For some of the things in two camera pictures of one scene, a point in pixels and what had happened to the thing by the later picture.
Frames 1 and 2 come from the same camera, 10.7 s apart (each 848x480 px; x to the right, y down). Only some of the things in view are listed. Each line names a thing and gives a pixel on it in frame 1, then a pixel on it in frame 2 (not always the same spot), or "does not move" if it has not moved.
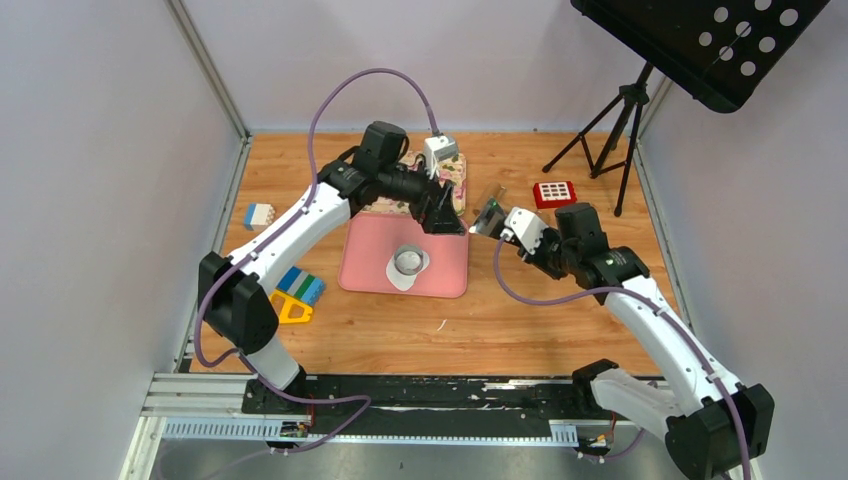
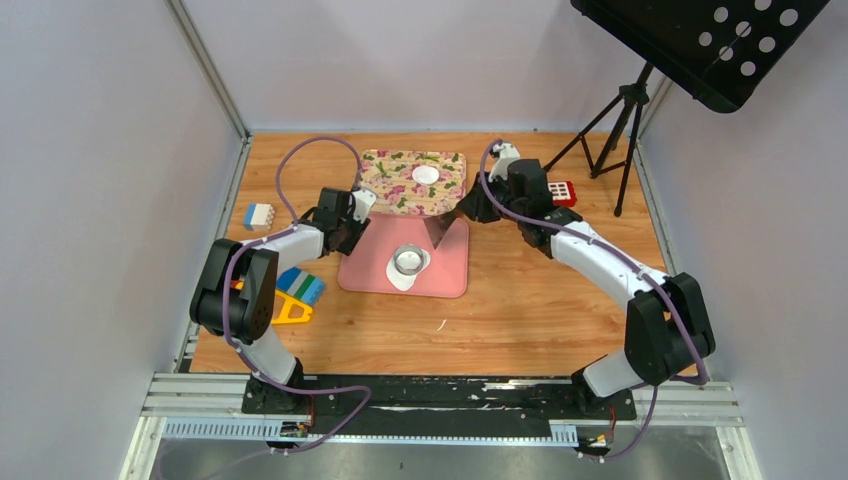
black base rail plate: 423,407 does not move
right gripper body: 550,256 to 485,209
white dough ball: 407,261 does not move
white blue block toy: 258,215 does not move
